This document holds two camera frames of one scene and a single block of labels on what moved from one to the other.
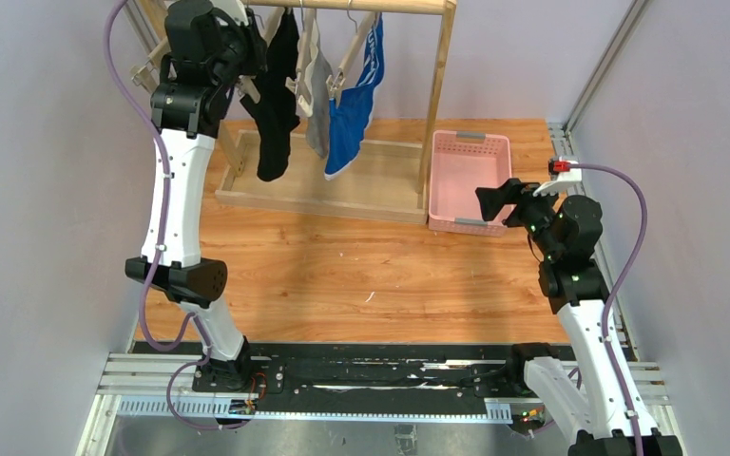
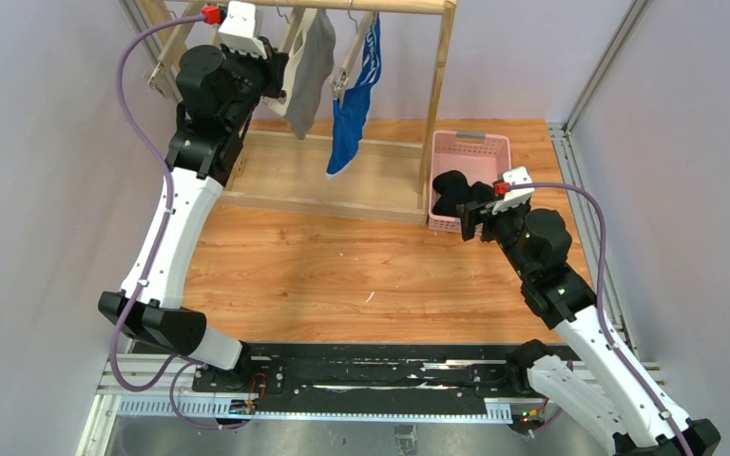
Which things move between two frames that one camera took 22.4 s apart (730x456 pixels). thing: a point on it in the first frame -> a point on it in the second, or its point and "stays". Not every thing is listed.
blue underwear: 349,118 stays
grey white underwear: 317,94 -> 311,64
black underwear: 276,116 -> 454,189
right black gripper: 510,200 -> 471,218
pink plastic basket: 462,161 stays
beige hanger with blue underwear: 335,83 stays
